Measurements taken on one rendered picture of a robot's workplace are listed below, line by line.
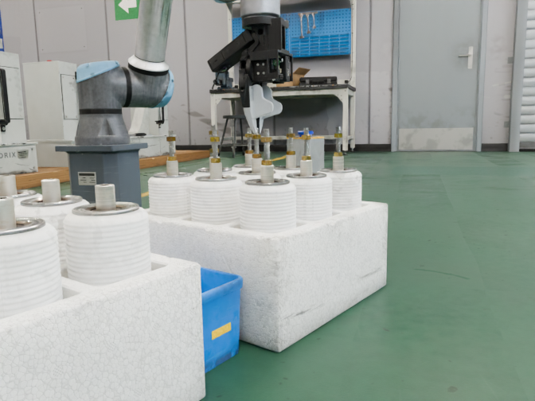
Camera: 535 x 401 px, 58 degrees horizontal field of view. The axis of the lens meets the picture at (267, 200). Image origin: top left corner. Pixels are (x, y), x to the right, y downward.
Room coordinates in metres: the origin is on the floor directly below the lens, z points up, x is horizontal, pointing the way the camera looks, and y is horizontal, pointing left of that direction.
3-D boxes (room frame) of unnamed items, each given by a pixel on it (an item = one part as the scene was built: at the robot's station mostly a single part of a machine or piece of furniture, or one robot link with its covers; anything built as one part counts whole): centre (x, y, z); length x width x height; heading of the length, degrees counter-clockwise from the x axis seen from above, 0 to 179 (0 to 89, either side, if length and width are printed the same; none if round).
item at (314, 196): (0.89, -0.07, 0.16); 0.10 x 0.10 x 0.18
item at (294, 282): (0.97, 0.02, 0.09); 0.39 x 0.39 x 0.18; 52
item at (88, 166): (1.40, 0.47, 0.15); 0.19 x 0.19 x 0.30; 73
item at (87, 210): (0.56, 0.19, 0.25); 0.08 x 0.08 x 0.01
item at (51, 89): (4.14, 1.38, 0.45); 1.51 x 0.57 x 0.74; 163
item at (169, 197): (0.95, 0.19, 0.16); 0.10 x 0.10 x 0.18
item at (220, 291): (0.75, 0.19, 0.06); 0.30 x 0.11 x 0.12; 54
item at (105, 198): (0.56, 0.19, 0.26); 0.02 x 0.02 x 0.03
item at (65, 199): (0.63, 0.29, 0.25); 0.08 x 0.08 x 0.01
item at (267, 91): (0.98, 0.00, 0.38); 0.06 x 0.03 x 0.09; 64
